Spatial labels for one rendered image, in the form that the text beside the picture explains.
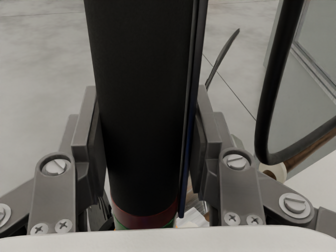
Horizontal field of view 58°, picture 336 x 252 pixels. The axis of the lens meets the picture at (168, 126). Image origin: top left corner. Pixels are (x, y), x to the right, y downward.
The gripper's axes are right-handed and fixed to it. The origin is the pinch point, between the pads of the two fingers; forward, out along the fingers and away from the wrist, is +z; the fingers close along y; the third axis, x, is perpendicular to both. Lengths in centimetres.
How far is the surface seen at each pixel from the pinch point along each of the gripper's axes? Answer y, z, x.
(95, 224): -12, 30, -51
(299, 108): 71, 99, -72
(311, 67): 70, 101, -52
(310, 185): 28.2, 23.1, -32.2
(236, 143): 20, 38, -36
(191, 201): 8.0, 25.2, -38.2
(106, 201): -7.1, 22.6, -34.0
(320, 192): 28.8, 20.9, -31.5
